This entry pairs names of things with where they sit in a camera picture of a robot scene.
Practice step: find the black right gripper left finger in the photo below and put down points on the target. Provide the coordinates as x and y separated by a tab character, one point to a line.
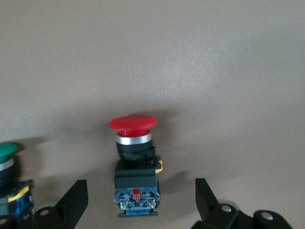
69	205

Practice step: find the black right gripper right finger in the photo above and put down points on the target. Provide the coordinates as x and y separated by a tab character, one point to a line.
209	210

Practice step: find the red mushroom push button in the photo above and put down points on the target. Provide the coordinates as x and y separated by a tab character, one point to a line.
133	124

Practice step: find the green mushroom push button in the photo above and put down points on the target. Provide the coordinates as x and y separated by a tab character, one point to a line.
7	150

